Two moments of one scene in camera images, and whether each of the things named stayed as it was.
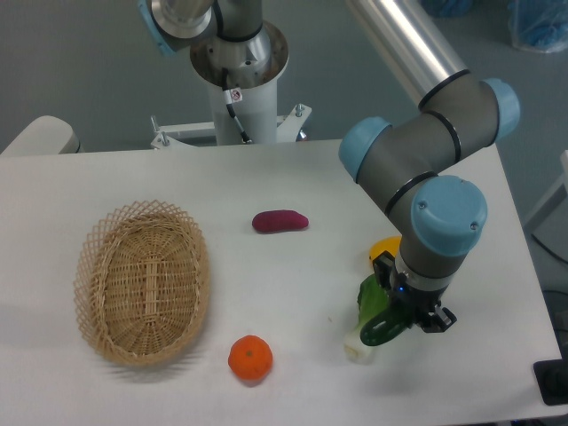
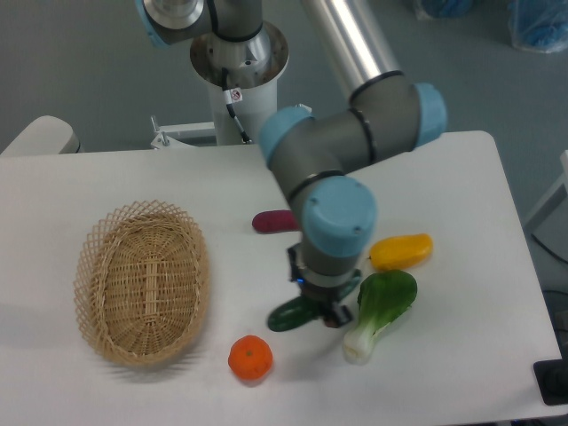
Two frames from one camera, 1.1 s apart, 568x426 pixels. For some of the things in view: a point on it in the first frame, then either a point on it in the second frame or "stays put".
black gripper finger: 442,319 → 339,317
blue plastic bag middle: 450,8 stays put
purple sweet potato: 274,221 stays put
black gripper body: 422,307 → 332,305
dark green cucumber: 385,327 → 292,312
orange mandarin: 250,358 stays put
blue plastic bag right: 539,25 stays put
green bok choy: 372,302 stays put
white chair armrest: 47,135 stays put
